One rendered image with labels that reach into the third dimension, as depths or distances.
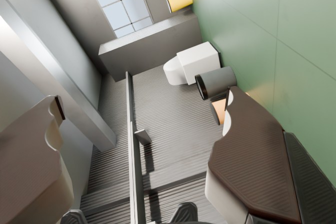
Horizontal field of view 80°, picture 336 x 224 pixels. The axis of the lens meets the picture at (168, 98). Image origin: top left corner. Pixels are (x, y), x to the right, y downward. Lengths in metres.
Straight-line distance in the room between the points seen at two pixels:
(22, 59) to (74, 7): 3.21
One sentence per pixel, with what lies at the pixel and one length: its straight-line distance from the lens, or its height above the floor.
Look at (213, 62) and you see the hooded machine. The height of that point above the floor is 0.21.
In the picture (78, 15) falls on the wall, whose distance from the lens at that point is 6.48.
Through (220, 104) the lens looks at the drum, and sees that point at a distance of 3.70.
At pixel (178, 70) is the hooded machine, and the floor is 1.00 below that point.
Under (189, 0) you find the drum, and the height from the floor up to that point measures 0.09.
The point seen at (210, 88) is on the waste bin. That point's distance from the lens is 4.08.
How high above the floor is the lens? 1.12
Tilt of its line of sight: 4 degrees up
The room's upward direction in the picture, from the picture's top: 110 degrees counter-clockwise
